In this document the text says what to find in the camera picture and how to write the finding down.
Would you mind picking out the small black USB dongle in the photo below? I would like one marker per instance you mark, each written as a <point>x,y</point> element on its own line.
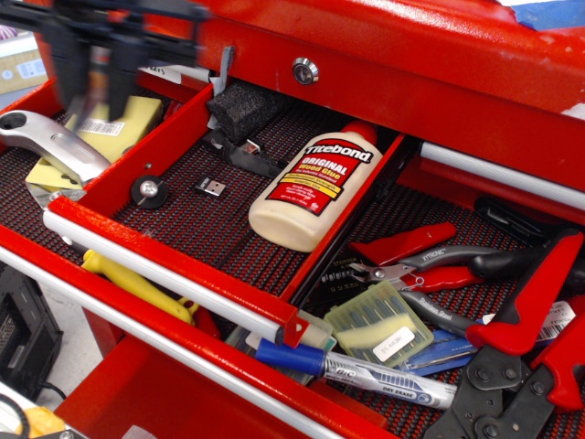
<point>209,186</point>

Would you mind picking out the Titebond wood glue bottle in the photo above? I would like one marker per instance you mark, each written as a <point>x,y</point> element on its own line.
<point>304,201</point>

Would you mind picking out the grey Xytronic pliers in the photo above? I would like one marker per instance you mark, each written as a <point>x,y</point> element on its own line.
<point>438,269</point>

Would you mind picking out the black clip tool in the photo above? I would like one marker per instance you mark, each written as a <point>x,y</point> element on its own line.
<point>518,225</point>

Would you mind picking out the blue blade package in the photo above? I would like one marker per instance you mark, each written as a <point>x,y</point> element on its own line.
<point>445,352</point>

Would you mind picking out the clear drill bit case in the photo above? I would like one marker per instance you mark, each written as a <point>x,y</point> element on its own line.
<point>378,326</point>

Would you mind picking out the black electronic box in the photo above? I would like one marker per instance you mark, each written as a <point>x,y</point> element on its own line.
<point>30,336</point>

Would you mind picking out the yellow handled tool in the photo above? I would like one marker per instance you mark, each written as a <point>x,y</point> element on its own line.
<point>135,284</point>

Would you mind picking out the black folded tape piece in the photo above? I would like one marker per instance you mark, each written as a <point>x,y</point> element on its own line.
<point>241,157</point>

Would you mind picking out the white Markers label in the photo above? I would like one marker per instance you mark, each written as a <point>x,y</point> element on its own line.
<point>164,73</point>

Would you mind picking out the red tool chest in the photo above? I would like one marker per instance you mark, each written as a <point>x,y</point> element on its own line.
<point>468,104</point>

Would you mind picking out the red middle drawer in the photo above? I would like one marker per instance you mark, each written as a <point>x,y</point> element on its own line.
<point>198,245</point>

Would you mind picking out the yellow sponge block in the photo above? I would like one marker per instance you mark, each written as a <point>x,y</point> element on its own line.
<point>111,139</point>

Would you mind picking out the red handled flush cutters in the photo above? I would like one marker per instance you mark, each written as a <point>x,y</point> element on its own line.
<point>385,254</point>

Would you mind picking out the blue BIC dry erase marker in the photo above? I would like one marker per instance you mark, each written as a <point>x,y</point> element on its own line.
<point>358,373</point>

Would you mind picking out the red black crimping tool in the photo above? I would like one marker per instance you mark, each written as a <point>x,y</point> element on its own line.
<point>499,395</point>

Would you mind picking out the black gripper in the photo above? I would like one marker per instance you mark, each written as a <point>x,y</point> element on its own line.
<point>71,28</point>

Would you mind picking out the black knob with screw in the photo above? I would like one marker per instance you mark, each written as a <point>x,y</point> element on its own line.
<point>149,192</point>

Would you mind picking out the black foam block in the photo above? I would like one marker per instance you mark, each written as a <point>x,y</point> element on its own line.
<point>244,107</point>

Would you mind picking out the round silver drawer lock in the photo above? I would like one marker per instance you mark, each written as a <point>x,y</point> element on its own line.
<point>305,71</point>

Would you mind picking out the orange grey handled scissors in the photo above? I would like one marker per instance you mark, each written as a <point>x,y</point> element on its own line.
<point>98,76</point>

